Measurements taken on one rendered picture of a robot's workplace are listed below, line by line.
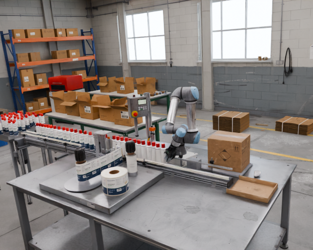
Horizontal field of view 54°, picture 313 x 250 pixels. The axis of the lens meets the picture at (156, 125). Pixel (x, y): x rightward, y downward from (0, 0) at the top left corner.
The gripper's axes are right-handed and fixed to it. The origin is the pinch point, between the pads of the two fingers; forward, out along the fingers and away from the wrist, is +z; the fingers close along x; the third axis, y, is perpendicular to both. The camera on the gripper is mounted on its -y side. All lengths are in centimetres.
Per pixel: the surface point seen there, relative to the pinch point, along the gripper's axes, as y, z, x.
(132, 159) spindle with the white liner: 31.0, -1.7, -16.6
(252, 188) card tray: -3, -28, 70
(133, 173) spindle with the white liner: 30.7, 9.1, -10.4
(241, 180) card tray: -11, -22, 59
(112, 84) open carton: -354, 194, -348
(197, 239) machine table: 72, -24, 64
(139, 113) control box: -5, -18, -47
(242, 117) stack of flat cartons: -396, 92, -34
